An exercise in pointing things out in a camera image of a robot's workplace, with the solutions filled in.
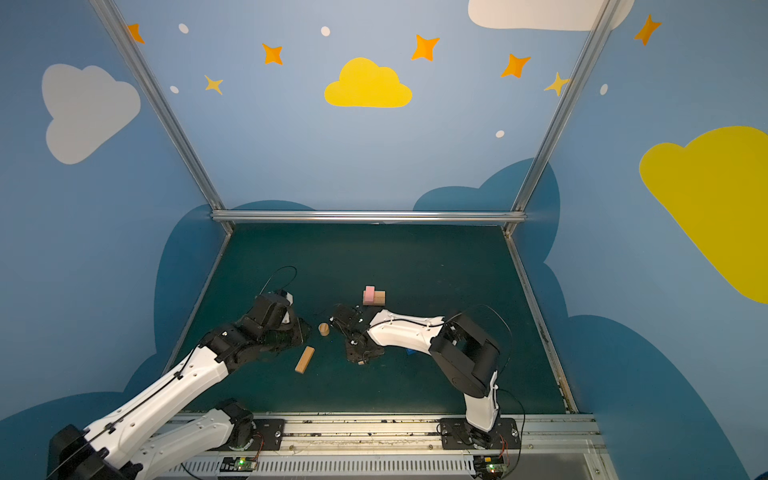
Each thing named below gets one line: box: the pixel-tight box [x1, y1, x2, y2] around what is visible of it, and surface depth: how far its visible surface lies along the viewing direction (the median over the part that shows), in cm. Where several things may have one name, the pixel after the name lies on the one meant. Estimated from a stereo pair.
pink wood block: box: [363, 286, 375, 305], surface depth 101 cm
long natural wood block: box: [295, 346, 315, 374], surface depth 88 cm
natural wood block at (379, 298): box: [374, 290, 386, 306], surface depth 101 cm
